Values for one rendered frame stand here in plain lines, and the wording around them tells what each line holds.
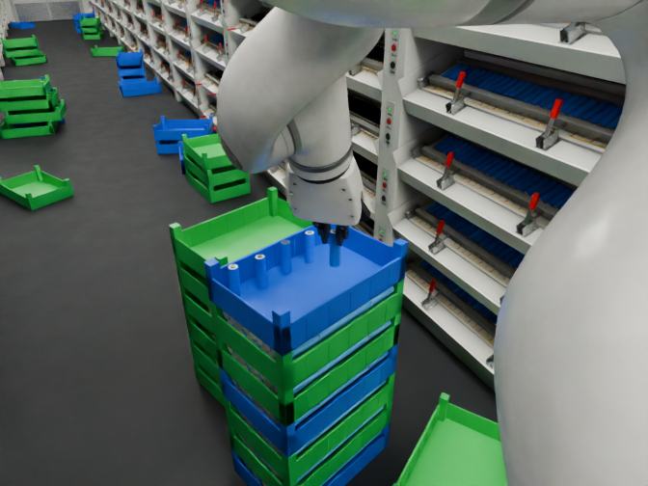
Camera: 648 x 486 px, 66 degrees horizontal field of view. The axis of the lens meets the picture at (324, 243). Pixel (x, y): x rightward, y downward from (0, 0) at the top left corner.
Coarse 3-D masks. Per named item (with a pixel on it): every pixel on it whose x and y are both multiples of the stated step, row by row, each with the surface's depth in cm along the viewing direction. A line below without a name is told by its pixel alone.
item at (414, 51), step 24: (408, 48) 125; (432, 48) 128; (456, 48) 132; (384, 72) 135; (408, 72) 128; (384, 96) 138; (384, 120) 140; (408, 120) 135; (384, 144) 143; (408, 192) 147; (384, 216) 153
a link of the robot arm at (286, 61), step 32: (256, 32) 44; (288, 32) 42; (320, 32) 39; (352, 32) 38; (256, 64) 44; (288, 64) 43; (320, 64) 42; (352, 64) 43; (224, 96) 47; (256, 96) 45; (288, 96) 44; (224, 128) 50; (256, 128) 46; (256, 160) 51
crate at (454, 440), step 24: (456, 408) 121; (432, 432) 121; (456, 432) 121; (480, 432) 121; (432, 456) 115; (456, 456) 115; (480, 456) 115; (408, 480) 110; (432, 480) 110; (456, 480) 110; (480, 480) 110; (504, 480) 110
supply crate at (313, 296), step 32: (320, 256) 99; (352, 256) 99; (384, 256) 95; (224, 288) 82; (256, 288) 90; (288, 288) 90; (320, 288) 90; (352, 288) 82; (384, 288) 90; (256, 320) 77; (288, 320) 73; (320, 320) 79; (288, 352) 76
